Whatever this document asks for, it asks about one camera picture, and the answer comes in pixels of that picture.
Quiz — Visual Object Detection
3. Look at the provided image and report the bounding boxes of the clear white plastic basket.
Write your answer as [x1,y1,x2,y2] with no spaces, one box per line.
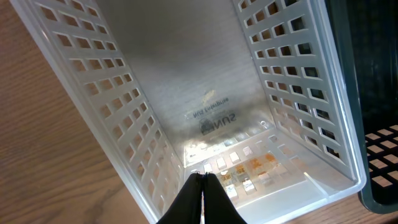
[12,0,366,223]

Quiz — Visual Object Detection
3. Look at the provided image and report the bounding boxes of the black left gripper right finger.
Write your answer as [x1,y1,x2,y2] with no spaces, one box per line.
[203,173,246,224]

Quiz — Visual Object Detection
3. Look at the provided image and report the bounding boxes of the dark green plastic basket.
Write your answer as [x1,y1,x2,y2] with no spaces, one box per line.
[325,0,397,214]

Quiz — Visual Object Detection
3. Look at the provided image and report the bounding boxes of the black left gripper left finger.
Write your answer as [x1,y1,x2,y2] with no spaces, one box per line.
[157,173,204,224]

